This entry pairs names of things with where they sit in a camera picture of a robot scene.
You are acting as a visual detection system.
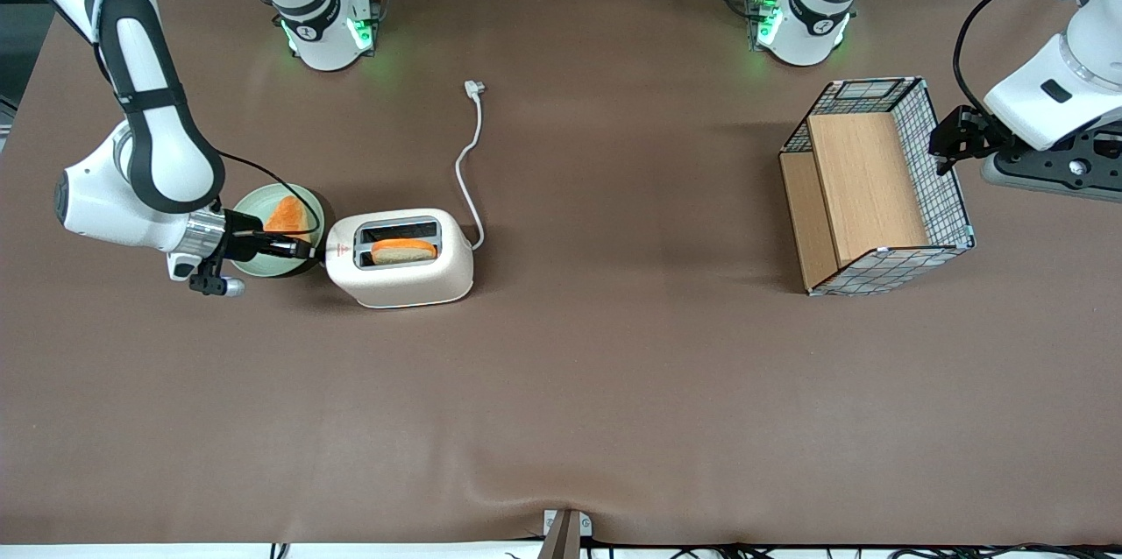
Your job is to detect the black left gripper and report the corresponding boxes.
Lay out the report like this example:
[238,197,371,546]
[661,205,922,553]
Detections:
[929,104,1010,177]

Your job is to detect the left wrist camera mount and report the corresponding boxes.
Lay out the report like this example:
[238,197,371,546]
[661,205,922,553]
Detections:
[980,128,1122,203]

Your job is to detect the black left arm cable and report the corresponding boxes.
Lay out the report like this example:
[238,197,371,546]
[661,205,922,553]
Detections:
[953,0,1076,118]

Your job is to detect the white two-slot toaster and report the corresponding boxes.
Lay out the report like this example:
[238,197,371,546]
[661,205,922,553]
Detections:
[323,208,475,310]

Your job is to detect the golden triangular pastry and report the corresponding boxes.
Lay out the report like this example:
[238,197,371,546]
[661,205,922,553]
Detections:
[262,195,310,235]

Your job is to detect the white toaster power cord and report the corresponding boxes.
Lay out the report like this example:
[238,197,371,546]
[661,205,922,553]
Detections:
[453,80,488,252]

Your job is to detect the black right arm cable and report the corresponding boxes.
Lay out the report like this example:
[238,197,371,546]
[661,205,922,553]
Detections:
[9,0,322,237]

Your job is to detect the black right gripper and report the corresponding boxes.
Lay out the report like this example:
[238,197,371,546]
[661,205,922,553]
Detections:
[218,209,316,261]

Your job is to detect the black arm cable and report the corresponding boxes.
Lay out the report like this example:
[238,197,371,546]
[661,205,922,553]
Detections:
[9,0,322,237]
[953,0,1076,118]

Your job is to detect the pale green round plate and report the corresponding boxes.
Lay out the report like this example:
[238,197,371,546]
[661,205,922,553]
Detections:
[224,182,335,279]

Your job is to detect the bread slice with orange crust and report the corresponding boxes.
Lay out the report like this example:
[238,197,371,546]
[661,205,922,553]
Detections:
[370,237,439,266]

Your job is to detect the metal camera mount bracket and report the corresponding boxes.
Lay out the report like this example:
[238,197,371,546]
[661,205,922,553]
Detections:
[538,508,593,559]

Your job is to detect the wire basket with wooden shelf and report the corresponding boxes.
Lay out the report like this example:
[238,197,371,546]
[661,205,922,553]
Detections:
[778,76,976,298]

